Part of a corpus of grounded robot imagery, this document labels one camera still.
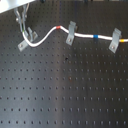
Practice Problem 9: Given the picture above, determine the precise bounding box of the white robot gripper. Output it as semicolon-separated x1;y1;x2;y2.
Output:
0;0;34;31

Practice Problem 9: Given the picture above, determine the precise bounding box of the white cable with coloured marks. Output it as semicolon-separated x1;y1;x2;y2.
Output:
21;25;128;48

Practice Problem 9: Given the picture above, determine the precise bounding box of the left grey cable clip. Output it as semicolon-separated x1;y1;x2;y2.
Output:
17;27;39;52

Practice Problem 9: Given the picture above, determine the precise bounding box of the grey cable clip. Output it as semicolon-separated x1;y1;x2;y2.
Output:
17;27;39;52
109;28;121;53
66;21;77;45

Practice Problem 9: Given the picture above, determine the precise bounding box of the middle grey cable clip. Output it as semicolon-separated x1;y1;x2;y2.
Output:
66;21;77;45

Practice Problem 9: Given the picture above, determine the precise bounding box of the right grey cable clip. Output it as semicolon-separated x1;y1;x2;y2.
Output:
109;28;121;53

